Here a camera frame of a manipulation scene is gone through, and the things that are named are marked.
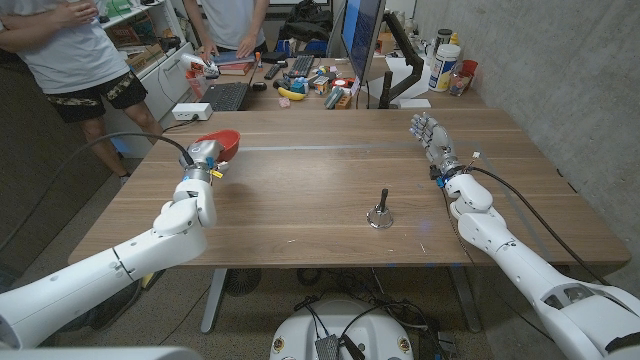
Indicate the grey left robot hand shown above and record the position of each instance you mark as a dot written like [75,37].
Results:
[202,157]

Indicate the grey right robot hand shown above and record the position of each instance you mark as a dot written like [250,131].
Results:
[438,146]

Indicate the red bowl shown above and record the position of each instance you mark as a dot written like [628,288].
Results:
[231,145]

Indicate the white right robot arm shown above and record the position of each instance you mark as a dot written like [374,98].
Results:
[525,270]

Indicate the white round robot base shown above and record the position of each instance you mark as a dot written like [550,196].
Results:
[370,330]

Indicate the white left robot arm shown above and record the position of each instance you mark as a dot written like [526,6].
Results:
[125,260]

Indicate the white power adapter box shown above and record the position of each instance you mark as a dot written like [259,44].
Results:
[192,111]

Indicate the white flat box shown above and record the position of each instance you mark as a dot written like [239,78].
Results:
[415,103]

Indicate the black keyboard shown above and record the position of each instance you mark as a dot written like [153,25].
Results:
[225,96]
[301,66]

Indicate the glass jar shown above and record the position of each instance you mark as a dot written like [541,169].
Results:
[459,84]

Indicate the white canister blue label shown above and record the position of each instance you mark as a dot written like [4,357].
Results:
[444,67]

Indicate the white cabinet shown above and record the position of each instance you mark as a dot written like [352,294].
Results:
[167,85]

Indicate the white paper sheet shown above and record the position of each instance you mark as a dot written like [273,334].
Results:
[400,70]

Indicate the red cup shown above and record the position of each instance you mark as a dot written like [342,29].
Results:
[471,66]

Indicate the white red plastic bag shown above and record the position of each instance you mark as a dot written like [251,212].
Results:
[197,64]

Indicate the red book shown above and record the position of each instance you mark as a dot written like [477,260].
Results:
[235,69]

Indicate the pink small cube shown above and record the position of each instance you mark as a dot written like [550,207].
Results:
[284,103]

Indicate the orange brick block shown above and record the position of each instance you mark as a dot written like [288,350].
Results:
[343,102]

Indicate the dark lidded bottle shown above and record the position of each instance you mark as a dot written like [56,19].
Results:
[442,37]

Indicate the yellow banana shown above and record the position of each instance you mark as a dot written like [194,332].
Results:
[291,94]

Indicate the black remote control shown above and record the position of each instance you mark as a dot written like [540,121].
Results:
[273,71]

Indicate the cardboard box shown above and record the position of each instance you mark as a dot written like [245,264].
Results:
[385,44]

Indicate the grey green block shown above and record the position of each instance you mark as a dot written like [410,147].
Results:
[333,97]

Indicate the blue toy blocks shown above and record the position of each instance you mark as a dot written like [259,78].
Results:
[299,86]

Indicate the black small box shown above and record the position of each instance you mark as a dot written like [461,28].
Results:
[274,57]

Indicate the colourful cube box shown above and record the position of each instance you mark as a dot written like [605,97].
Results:
[322,86]

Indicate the black round floor fan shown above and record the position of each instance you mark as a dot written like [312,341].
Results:
[243,282]

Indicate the black computer monitor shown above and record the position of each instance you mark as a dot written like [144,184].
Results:
[362,30]

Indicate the person in light t-shirt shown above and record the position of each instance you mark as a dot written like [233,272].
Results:
[232,20]

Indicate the grey table leg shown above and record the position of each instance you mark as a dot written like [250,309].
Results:
[214,300]
[465,300]

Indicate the blue crate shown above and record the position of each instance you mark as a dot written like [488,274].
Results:
[315,47]

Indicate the black backpack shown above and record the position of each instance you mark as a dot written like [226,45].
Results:
[305,22]

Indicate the person in camouflage shorts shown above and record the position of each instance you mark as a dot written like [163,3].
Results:
[70,50]

